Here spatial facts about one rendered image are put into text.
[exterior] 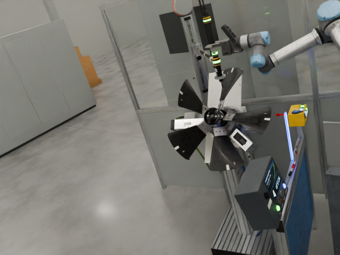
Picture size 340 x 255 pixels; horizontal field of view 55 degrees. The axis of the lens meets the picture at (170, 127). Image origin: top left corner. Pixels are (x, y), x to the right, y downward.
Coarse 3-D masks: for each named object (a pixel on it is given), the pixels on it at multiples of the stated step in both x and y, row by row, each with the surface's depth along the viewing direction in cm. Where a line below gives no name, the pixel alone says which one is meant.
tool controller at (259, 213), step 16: (256, 160) 148; (272, 160) 144; (256, 176) 136; (272, 176) 139; (240, 192) 131; (256, 192) 126; (256, 208) 130; (272, 208) 131; (256, 224) 134; (272, 224) 130
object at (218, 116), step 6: (210, 108) 213; (216, 108) 211; (204, 114) 214; (210, 114) 213; (216, 114) 210; (222, 114) 211; (204, 120) 213; (210, 120) 211; (216, 120) 210; (222, 120) 212; (216, 126) 214
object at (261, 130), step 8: (248, 112) 210; (256, 112) 207; (264, 112) 204; (232, 120) 206; (240, 120) 204; (248, 120) 202; (256, 120) 201; (264, 120) 199; (256, 128) 197; (264, 128) 195
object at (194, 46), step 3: (195, 42) 258; (192, 45) 255; (195, 45) 251; (198, 45) 250; (192, 48) 250; (195, 48) 251; (198, 48) 251; (201, 48) 251; (192, 51) 254; (195, 51) 251; (195, 54) 252
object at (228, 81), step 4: (228, 68) 222; (236, 68) 213; (224, 72) 225; (228, 72) 220; (232, 72) 215; (236, 72) 211; (240, 72) 208; (228, 76) 218; (232, 76) 213; (236, 76) 210; (224, 80) 223; (228, 80) 216; (232, 80) 211; (236, 80) 208; (224, 84) 221; (228, 84) 214; (232, 84) 210; (224, 88) 218; (228, 88) 212; (224, 92) 216; (228, 92) 210; (224, 96) 213; (220, 100) 219
